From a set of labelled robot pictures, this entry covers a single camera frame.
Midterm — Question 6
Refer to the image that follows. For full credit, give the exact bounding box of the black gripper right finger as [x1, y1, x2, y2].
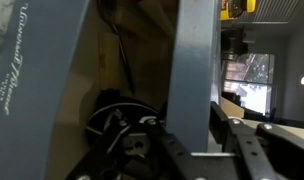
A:
[210, 101, 304, 180]

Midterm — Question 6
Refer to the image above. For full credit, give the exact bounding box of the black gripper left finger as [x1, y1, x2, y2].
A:
[65, 114, 193, 180]

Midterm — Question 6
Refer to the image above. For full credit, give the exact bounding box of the brown jar yellow lid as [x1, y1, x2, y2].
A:
[220, 0, 257, 21]

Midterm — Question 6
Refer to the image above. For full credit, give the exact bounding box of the black round disc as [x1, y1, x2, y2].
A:
[85, 88, 166, 180]

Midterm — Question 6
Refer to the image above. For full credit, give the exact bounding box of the blue box base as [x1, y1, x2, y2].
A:
[45, 0, 180, 180]

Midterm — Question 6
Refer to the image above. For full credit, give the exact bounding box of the dark blue box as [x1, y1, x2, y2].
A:
[0, 0, 223, 180]

